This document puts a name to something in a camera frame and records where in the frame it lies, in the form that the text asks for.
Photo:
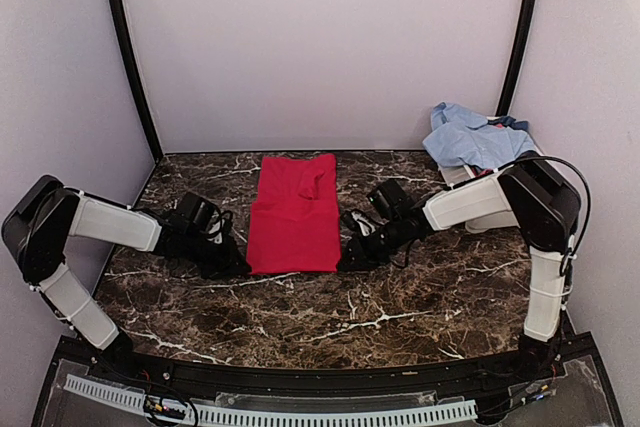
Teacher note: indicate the electronics board with wires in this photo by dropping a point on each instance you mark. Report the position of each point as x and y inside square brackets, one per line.
[525, 394]
[165, 406]

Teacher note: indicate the dark blue garment in bin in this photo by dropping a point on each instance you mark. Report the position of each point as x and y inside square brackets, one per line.
[509, 122]

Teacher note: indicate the red t-shirt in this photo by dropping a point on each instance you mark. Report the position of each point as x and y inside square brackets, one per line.
[294, 221]

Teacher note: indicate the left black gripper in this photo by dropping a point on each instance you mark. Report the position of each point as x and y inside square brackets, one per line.
[229, 265]

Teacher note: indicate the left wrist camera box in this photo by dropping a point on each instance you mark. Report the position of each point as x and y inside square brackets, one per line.
[193, 214]

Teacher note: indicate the black frame post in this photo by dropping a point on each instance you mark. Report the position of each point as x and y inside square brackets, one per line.
[516, 58]
[134, 79]

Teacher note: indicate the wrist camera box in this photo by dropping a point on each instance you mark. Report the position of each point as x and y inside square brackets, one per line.
[390, 200]
[193, 214]

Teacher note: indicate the right electronics board with wires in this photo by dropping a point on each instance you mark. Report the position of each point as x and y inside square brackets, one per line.
[525, 394]

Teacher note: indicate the white plastic laundry bin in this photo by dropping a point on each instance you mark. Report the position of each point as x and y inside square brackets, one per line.
[460, 174]

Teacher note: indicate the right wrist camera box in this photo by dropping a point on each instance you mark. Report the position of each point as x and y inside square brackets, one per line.
[390, 200]

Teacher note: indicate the white slotted cable duct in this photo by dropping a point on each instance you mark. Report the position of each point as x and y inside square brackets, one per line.
[229, 409]

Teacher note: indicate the left electronics board with wires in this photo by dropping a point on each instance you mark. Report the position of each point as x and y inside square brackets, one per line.
[165, 406]

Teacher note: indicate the light blue shirt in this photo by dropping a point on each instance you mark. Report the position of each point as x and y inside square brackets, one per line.
[460, 136]

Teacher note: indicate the right black frame post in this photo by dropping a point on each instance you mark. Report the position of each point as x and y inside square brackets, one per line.
[516, 58]

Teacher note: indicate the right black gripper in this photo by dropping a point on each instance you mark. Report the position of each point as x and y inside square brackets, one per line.
[363, 257]

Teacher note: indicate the left black frame post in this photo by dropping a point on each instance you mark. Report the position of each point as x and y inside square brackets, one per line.
[134, 79]

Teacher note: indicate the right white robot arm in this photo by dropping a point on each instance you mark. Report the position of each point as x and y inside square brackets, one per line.
[527, 193]

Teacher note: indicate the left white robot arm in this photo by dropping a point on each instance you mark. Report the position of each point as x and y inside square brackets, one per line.
[38, 229]

